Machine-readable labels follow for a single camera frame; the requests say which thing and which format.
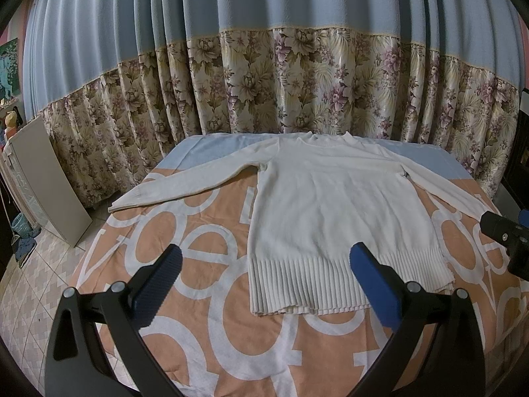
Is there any white knit sweater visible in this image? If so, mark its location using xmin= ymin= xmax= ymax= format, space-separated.
xmin=111 ymin=134 xmax=489 ymax=316

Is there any blue clothes pile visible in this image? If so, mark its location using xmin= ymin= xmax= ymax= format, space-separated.
xmin=11 ymin=212 xmax=41 ymax=266

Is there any orange and blue bedsheet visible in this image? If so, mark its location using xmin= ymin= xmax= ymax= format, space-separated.
xmin=67 ymin=133 xmax=529 ymax=397

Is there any white cabinet board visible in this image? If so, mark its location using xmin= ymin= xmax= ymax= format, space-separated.
xmin=3 ymin=116 xmax=92 ymax=246

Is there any yellow toy figure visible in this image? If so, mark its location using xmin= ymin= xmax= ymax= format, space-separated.
xmin=5 ymin=110 xmax=19 ymax=140

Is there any blue floral curtain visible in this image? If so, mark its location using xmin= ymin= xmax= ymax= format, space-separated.
xmin=22 ymin=0 xmax=524 ymax=207

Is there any green wall picture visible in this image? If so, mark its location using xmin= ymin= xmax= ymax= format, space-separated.
xmin=0 ymin=39 xmax=20 ymax=101

